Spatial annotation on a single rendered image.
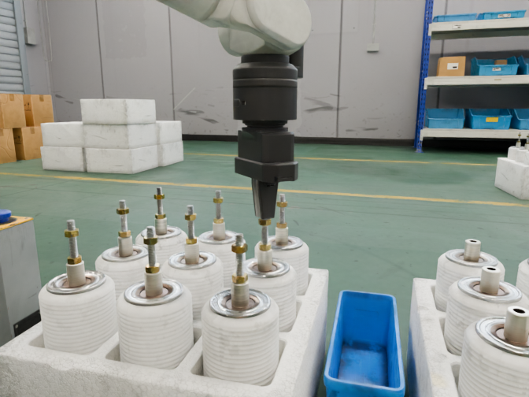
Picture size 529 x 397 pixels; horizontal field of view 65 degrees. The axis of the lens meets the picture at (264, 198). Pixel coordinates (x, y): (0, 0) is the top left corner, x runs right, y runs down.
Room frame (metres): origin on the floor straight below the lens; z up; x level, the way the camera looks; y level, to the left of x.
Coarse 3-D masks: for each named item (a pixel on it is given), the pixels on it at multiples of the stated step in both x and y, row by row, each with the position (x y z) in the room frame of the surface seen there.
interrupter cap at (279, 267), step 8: (248, 264) 0.59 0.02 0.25; (256, 264) 0.60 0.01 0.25; (272, 264) 0.60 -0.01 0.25; (280, 264) 0.59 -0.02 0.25; (288, 264) 0.59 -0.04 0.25; (248, 272) 0.56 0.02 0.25; (256, 272) 0.56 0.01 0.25; (264, 272) 0.57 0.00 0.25; (272, 272) 0.56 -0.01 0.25; (280, 272) 0.56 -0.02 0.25
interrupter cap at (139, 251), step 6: (132, 246) 0.68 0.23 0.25; (138, 246) 0.67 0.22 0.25; (144, 246) 0.67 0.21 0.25; (108, 252) 0.64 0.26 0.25; (114, 252) 0.65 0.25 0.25; (138, 252) 0.65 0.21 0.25; (144, 252) 0.64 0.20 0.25; (102, 258) 0.62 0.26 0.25; (108, 258) 0.61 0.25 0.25; (114, 258) 0.62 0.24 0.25; (120, 258) 0.62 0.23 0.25; (126, 258) 0.62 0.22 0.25; (132, 258) 0.61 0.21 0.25; (138, 258) 0.62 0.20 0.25
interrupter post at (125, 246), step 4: (128, 236) 0.64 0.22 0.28; (120, 240) 0.63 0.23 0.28; (124, 240) 0.63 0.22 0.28; (128, 240) 0.64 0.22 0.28; (120, 244) 0.63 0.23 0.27; (124, 244) 0.63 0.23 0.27; (128, 244) 0.64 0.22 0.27; (120, 248) 0.63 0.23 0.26; (124, 248) 0.63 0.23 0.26; (128, 248) 0.64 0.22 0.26; (132, 248) 0.64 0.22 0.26; (120, 252) 0.63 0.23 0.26; (124, 252) 0.63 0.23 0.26; (128, 252) 0.63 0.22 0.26; (132, 252) 0.64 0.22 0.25; (124, 256) 0.63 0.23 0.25
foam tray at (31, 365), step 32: (224, 288) 0.66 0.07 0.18; (320, 288) 0.66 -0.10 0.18; (320, 320) 0.65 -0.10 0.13; (0, 352) 0.47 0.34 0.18; (32, 352) 0.47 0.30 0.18; (64, 352) 0.47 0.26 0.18; (96, 352) 0.47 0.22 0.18; (192, 352) 0.47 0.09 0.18; (288, 352) 0.47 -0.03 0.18; (320, 352) 0.66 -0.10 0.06; (0, 384) 0.47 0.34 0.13; (32, 384) 0.46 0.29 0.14; (64, 384) 0.45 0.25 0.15; (96, 384) 0.43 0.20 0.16; (128, 384) 0.42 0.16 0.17; (160, 384) 0.41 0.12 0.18; (192, 384) 0.41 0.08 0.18; (224, 384) 0.41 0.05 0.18; (288, 384) 0.41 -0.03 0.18
